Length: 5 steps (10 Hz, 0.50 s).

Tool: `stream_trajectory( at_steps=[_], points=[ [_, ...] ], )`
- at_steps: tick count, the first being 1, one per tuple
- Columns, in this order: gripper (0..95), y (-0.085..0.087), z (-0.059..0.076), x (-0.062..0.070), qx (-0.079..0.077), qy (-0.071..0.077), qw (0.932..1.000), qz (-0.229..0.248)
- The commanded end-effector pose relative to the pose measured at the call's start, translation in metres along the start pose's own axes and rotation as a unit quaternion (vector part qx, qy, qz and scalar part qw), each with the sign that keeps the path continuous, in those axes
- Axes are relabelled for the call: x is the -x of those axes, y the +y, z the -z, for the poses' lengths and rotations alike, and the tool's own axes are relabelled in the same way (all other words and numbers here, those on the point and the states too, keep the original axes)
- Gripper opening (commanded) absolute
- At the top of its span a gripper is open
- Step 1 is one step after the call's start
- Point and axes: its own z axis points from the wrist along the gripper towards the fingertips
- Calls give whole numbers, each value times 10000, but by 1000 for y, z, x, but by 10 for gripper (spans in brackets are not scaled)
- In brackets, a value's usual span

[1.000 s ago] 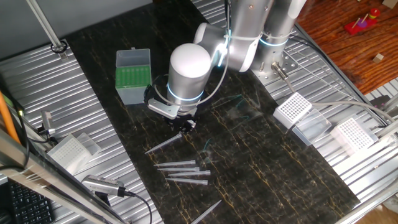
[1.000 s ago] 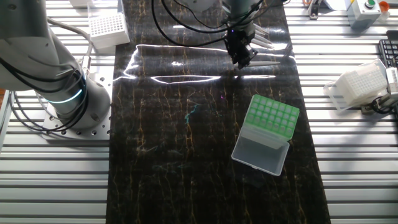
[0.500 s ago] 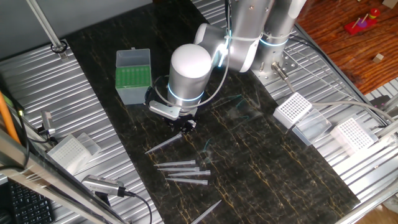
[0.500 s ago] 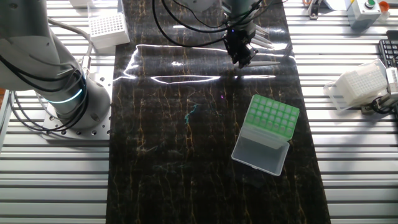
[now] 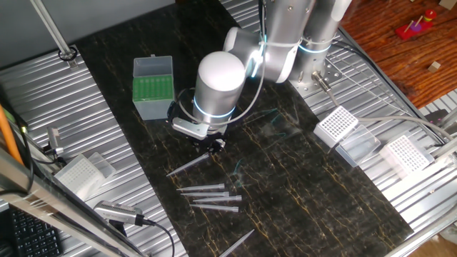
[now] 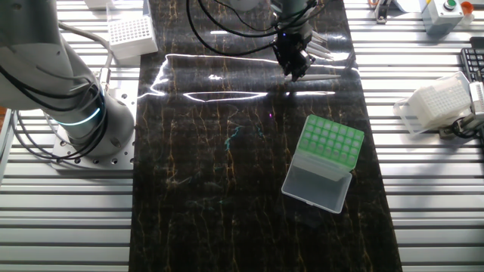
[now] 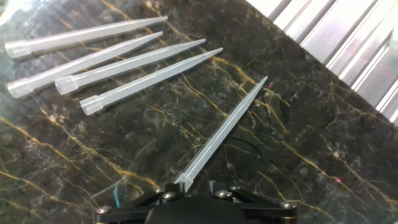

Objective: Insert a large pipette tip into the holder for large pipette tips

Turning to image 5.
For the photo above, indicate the small silver camera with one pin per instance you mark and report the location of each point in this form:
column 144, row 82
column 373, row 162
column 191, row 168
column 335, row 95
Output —
column 54, row 140

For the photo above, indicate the red stacking toy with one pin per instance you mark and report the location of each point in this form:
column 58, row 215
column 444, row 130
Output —
column 414, row 28

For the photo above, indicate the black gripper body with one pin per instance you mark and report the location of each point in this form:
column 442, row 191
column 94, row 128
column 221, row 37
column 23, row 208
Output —
column 209, row 141

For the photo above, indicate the large clear pipette tip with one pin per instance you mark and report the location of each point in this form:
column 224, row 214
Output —
column 218, row 207
column 223, row 198
column 210, row 194
column 207, row 186
column 187, row 164
column 237, row 242

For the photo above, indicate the orange tube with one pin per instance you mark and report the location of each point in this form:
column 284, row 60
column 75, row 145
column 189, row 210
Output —
column 9, row 137

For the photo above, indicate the small wooden block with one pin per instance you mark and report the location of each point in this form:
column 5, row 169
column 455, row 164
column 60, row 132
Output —
column 434, row 66

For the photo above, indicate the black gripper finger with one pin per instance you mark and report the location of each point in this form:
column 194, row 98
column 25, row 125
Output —
column 216, row 150
column 220, row 142

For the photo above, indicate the aluminium pole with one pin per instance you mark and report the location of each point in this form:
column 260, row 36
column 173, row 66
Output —
column 53, row 32

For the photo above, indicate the green pipette tip holder box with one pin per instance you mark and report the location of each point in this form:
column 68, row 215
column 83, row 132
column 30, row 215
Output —
column 153, row 87

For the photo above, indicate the beige wooden block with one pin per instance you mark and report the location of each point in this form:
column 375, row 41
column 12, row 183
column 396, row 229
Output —
column 448, row 3

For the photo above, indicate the white tip rack clear lid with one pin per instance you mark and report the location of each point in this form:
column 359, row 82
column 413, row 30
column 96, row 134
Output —
column 80, row 175

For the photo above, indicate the black keyboard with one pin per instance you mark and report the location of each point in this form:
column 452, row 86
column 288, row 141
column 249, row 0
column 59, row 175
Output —
column 34, row 235

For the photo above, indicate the aluminium frame beam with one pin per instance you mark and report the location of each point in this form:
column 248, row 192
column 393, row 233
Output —
column 43, row 203

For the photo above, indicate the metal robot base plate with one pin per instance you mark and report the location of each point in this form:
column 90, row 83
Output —
column 330, row 75

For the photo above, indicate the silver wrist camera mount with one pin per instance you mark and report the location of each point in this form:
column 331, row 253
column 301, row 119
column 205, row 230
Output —
column 189, row 128

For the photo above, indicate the brown wooden table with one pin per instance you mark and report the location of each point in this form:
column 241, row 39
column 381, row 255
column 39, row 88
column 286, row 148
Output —
column 410, row 71

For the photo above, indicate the black marble pattern mat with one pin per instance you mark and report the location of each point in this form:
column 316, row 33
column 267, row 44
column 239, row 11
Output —
column 285, row 178

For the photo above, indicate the white tip rack right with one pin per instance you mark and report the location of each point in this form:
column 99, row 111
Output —
column 405, row 155

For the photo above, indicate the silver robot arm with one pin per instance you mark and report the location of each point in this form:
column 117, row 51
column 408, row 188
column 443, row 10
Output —
column 218, row 89

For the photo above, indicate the white tip rack left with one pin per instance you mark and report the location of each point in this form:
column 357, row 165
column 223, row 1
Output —
column 335, row 125

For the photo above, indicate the silver depth camera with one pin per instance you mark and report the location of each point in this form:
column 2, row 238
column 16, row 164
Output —
column 116, row 211

